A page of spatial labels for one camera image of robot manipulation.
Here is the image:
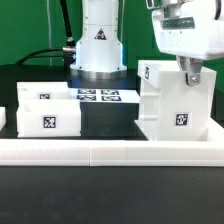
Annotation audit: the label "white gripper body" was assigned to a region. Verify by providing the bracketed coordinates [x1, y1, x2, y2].
[146, 0, 224, 60]

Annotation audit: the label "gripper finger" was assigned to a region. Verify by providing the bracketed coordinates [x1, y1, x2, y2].
[176, 56, 202, 85]

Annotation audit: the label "white drawer cabinet housing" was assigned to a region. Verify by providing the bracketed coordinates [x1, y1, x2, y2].
[135, 60, 216, 141]

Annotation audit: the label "white drawer box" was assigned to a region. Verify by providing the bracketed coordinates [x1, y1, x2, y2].
[17, 82, 70, 104]
[16, 99, 81, 138]

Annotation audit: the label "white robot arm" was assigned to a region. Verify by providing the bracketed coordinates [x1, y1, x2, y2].
[70, 0, 224, 86]

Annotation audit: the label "black base mat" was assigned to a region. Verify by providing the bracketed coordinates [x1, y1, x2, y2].
[0, 63, 224, 140]

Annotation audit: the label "fiducial marker sheet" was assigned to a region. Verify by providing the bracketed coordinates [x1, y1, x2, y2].
[69, 88, 139, 104]

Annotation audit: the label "small white block left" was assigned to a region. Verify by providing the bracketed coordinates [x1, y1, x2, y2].
[0, 107, 6, 131]

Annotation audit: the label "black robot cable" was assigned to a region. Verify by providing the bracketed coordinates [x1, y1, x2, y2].
[14, 0, 77, 66]

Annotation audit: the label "white border rail frame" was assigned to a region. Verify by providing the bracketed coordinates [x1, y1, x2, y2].
[0, 118, 224, 167]

